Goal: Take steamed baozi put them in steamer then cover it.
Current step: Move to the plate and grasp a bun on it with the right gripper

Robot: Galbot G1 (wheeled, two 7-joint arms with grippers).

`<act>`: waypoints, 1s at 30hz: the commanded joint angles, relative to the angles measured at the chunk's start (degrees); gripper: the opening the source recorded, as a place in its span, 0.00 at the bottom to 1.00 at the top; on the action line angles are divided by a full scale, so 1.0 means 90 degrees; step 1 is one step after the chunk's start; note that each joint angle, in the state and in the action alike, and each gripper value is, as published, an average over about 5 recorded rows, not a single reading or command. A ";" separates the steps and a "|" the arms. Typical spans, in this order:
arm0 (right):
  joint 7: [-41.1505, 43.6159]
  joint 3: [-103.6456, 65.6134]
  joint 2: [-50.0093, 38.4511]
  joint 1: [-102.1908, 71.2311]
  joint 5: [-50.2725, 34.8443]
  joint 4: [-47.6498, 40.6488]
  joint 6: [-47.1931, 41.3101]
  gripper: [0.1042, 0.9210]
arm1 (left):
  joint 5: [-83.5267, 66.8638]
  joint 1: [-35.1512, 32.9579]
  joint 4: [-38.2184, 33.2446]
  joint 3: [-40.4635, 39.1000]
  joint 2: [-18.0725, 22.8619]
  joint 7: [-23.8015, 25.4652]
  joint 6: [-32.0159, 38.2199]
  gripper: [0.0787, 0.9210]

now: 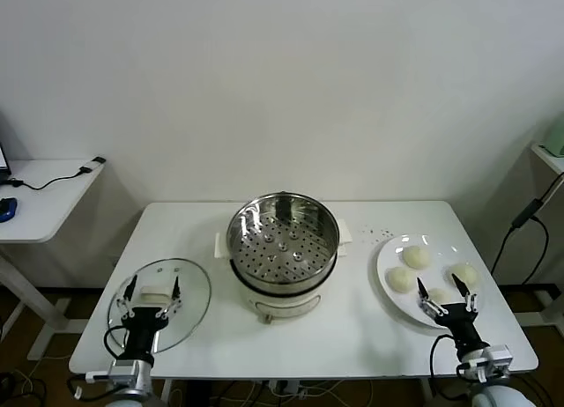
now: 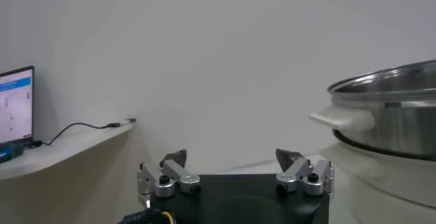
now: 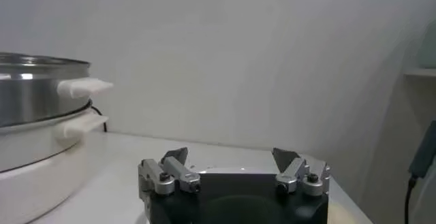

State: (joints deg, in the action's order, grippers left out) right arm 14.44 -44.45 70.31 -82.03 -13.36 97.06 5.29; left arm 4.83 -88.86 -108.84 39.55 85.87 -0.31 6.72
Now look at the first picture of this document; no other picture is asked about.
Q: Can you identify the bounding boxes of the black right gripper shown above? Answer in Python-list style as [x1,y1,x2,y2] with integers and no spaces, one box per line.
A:
[415,271,486,351]

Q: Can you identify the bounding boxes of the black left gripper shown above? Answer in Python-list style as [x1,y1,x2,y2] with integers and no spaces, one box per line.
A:
[114,273,184,360]

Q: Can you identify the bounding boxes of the round glass pot lid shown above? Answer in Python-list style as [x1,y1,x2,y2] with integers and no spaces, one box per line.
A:
[107,257,212,354]

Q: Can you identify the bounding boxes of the perforated steel steamer basket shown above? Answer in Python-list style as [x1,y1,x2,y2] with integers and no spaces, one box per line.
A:
[213,194,354,293]

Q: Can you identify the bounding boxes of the white round plate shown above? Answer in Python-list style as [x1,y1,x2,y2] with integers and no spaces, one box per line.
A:
[375,233,486,329]

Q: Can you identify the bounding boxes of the white electric pot base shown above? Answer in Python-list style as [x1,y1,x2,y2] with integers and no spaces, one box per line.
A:
[213,243,353,325]

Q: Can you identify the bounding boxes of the white side table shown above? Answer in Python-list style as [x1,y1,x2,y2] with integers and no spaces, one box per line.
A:
[0,159,107,360]

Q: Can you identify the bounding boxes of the white power strip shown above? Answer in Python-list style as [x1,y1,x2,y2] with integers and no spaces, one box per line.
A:
[268,379,309,400]

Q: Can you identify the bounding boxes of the blue computer mouse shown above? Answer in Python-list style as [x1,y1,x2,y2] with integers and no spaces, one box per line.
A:
[0,196,19,223]

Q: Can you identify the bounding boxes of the white shelf table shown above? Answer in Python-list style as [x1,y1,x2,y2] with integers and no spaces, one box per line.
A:
[530,141,564,177]

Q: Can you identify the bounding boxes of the pale green box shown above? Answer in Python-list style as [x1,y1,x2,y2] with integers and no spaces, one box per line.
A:
[540,115,564,157]

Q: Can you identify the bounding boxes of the laptop screen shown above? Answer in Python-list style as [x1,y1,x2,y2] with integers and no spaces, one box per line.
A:
[0,111,13,184]

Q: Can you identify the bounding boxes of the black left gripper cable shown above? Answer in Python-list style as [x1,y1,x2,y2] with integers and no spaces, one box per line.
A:
[103,325,131,362]

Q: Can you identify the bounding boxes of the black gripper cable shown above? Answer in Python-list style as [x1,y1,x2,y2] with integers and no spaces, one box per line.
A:
[103,325,131,362]
[429,334,462,389]

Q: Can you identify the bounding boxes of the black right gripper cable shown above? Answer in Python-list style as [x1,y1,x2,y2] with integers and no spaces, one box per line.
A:
[429,334,462,389]

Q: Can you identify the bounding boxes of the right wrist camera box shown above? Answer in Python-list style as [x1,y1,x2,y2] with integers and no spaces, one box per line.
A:
[482,344,516,378]

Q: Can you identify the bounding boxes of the black power adapter cable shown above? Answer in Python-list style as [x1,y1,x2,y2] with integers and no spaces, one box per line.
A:
[489,171,564,285]

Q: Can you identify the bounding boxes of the black cable with adapter plug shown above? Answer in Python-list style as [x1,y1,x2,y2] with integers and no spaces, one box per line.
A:
[4,157,107,191]

